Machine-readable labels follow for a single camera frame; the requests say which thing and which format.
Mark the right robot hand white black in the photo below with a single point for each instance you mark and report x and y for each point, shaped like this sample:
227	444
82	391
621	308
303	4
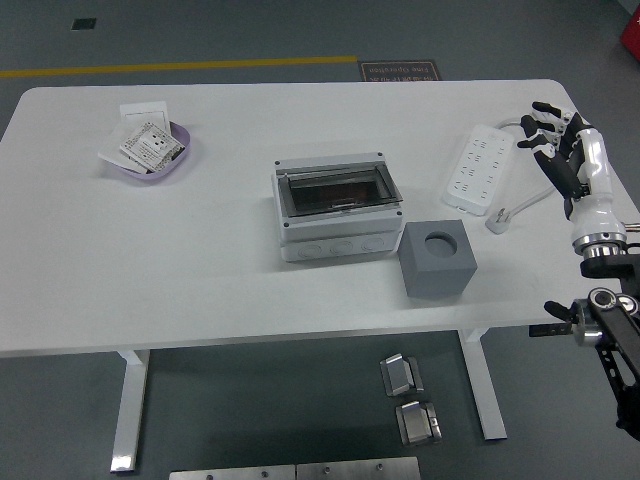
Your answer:
595	200

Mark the white junction box tinted lid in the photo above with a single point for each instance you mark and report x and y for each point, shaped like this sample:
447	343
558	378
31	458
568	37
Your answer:
340	235

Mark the grey cube with round hole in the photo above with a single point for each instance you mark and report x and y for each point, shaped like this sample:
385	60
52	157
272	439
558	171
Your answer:
435	280

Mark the white power strip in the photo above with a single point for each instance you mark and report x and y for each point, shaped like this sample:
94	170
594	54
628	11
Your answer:
480	165

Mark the red object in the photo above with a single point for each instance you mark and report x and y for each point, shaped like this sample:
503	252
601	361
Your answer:
631	37

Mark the white table leg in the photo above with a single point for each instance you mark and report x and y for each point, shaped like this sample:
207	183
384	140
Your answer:
482	400
130	410

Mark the dark floor sign orange text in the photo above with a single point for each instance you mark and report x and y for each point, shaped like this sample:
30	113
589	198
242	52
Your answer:
400	71

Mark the silver metal foot block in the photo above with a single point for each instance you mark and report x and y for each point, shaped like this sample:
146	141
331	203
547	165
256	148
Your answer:
400	375
417	425

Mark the grey metal plate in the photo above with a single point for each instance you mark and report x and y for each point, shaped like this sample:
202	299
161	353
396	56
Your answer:
357	470
230	473

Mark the purple tray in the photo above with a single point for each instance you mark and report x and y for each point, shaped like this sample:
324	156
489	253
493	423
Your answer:
182	150

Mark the yellow floor tape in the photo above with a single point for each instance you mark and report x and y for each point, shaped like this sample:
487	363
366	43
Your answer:
175	66

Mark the white socket panel with label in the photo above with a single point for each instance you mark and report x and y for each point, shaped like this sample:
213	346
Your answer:
150	145

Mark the white card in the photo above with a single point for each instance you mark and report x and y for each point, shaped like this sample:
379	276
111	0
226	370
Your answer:
110	150

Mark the small dark floor hatch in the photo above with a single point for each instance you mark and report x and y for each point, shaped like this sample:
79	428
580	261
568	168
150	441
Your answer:
83	24

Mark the black bracket under table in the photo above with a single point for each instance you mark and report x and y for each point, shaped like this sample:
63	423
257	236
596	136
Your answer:
547	330

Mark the white wall switch plate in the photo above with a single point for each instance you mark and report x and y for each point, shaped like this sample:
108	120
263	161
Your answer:
145	112

